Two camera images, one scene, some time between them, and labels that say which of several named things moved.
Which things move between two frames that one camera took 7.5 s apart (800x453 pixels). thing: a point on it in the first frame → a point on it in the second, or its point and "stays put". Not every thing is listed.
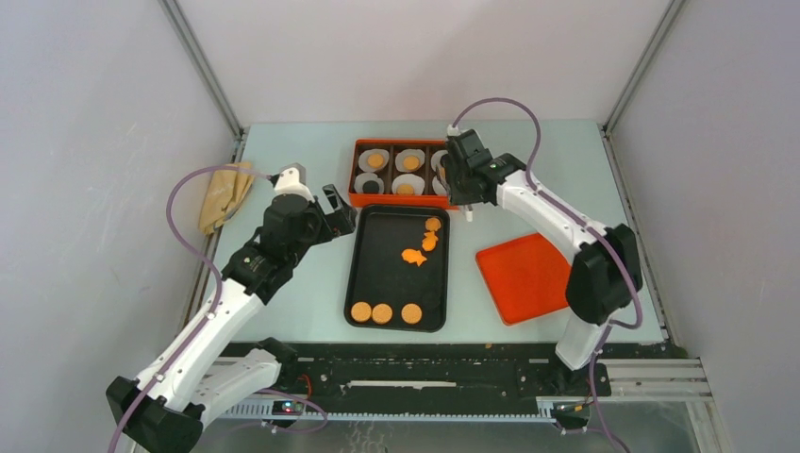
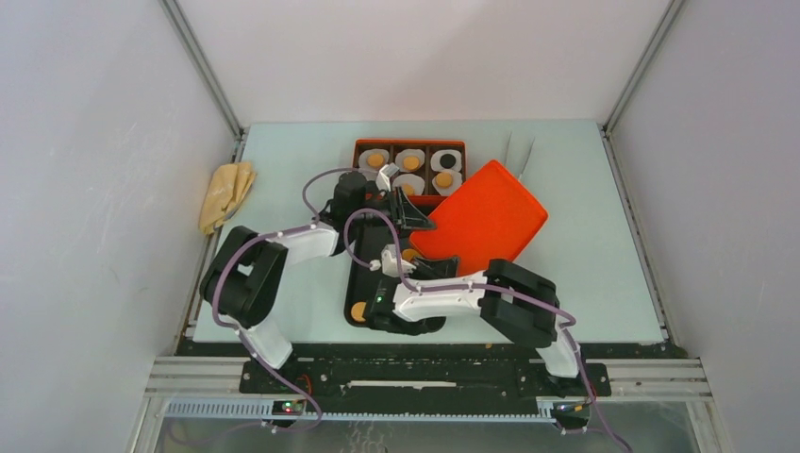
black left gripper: x=338 y=223 → x=407 y=215
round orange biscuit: x=411 y=162 stays put
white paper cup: x=436 y=157 stays put
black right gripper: x=455 y=197 → x=434 y=270
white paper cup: x=403 y=155 stays put
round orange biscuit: x=375 y=160 stays put
